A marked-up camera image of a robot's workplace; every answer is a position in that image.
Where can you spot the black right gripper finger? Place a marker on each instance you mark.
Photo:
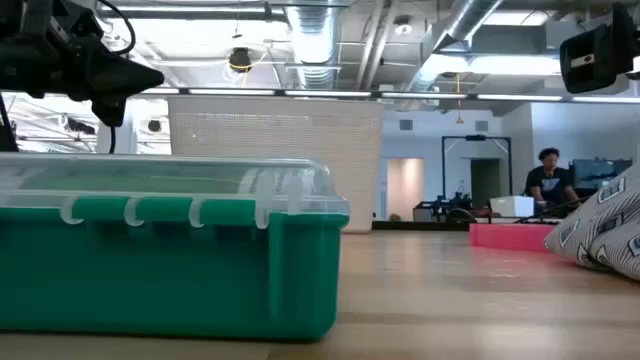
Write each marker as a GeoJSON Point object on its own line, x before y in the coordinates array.
{"type": "Point", "coordinates": [585, 75]}
{"type": "Point", "coordinates": [625, 45]}

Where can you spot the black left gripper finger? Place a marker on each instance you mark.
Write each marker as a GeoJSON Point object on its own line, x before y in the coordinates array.
{"type": "Point", "coordinates": [120, 80]}

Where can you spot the pink box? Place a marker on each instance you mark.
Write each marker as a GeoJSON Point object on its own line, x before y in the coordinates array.
{"type": "Point", "coordinates": [510, 237]}

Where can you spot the green case with clear lid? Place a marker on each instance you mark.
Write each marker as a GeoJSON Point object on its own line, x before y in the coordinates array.
{"type": "Point", "coordinates": [150, 275]}

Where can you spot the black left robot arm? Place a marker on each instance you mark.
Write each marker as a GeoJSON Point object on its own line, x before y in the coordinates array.
{"type": "Point", "coordinates": [35, 17]}

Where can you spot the black round speaker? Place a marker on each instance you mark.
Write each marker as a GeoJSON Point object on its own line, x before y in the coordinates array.
{"type": "Point", "coordinates": [154, 125]}

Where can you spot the dark monitor screen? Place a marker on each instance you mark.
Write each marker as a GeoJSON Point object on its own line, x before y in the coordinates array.
{"type": "Point", "coordinates": [600, 175]}

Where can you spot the person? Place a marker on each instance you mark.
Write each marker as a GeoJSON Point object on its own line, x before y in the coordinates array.
{"type": "Point", "coordinates": [550, 185]}

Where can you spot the black round ceiling device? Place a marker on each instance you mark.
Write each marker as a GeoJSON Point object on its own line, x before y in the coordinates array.
{"type": "Point", "coordinates": [240, 59]}

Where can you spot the yellow hanging pendant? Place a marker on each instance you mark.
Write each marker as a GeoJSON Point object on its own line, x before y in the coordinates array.
{"type": "Point", "coordinates": [459, 120]}

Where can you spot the dark green door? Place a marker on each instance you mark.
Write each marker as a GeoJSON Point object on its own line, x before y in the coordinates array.
{"type": "Point", "coordinates": [485, 182]}

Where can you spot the white box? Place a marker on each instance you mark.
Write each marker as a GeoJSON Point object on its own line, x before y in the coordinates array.
{"type": "Point", "coordinates": [512, 206]}

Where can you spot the grey patterned cloth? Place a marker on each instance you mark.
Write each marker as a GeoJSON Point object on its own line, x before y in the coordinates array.
{"type": "Point", "coordinates": [605, 225]}

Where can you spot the black background robot equipment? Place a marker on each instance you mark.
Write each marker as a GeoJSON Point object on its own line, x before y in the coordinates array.
{"type": "Point", "coordinates": [445, 207]}

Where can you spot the white light strip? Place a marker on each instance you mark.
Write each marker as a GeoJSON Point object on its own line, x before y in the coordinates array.
{"type": "Point", "coordinates": [325, 93]}

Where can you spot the grey wall vent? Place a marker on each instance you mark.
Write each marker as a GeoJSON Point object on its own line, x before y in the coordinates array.
{"type": "Point", "coordinates": [481, 125]}
{"type": "Point", "coordinates": [406, 125]}

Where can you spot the black metal gantry frame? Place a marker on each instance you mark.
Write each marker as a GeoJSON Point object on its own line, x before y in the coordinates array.
{"type": "Point", "coordinates": [475, 137]}

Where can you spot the silver smooth ceiling duct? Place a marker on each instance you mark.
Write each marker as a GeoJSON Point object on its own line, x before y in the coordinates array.
{"type": "Point", "coordinates": [465, 20]}

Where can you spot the silver ribbed ceiling duct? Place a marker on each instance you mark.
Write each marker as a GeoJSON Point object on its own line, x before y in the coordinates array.
{"type": "Point", "coordinates": [312, 40]}

